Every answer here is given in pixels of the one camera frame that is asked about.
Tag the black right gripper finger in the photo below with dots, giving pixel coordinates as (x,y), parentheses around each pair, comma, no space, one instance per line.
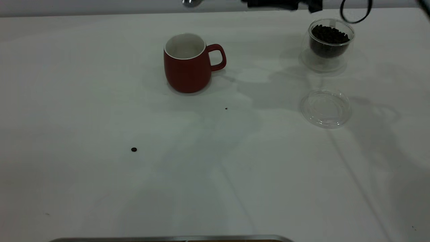
(272,4)

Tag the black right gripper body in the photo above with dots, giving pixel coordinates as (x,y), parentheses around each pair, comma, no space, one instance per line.
(315,5)

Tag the red ceramic mug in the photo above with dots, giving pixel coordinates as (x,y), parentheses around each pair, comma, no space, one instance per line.
(186,75)

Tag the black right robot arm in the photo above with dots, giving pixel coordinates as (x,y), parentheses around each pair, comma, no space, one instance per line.
(426,6)

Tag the coffee beans pile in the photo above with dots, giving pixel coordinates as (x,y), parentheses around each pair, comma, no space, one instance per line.
(326,37)

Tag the clear glass dish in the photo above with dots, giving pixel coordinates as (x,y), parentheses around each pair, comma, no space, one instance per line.
(326,109)

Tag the clear double-wall glass cup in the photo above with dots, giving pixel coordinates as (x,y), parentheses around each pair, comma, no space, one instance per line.
(322,64)

